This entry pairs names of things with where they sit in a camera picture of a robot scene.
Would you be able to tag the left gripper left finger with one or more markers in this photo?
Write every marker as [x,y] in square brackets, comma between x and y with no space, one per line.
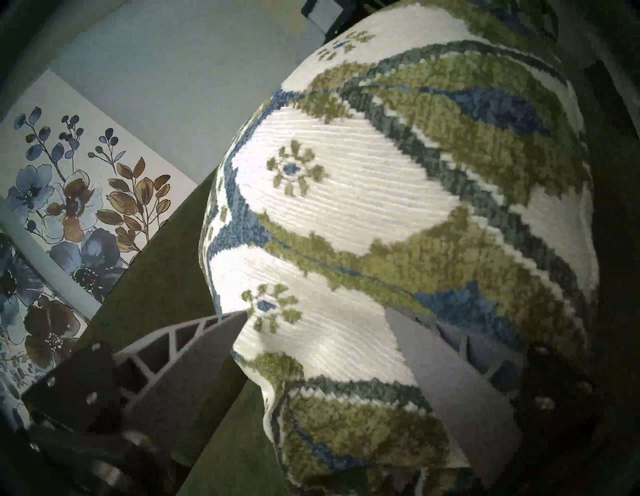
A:
[165,380]

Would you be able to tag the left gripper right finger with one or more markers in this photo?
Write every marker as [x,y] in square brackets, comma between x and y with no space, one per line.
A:
[465,395]

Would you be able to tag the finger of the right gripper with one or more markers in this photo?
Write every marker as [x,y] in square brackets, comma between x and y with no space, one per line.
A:
[325,12]

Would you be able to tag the dark green fabric sofa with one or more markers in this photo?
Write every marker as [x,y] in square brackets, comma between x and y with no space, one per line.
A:
[165,280]

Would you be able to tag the green white patterned cushion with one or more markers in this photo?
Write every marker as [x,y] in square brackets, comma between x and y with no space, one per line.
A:
[400,225]

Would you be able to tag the floral canvas with brown leaves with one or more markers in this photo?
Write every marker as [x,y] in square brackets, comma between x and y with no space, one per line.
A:
[85,200]

